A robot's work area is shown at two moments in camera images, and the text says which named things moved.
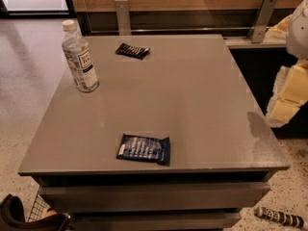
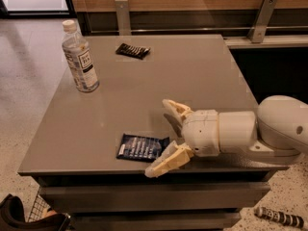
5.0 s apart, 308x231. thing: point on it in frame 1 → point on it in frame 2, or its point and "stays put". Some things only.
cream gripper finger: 278,32 → 181,111
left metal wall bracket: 123,17 stays put
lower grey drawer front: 155,220 stays put
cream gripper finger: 290,92 → 175,157
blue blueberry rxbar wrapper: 145,147 stays put
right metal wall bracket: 263,19 stays put
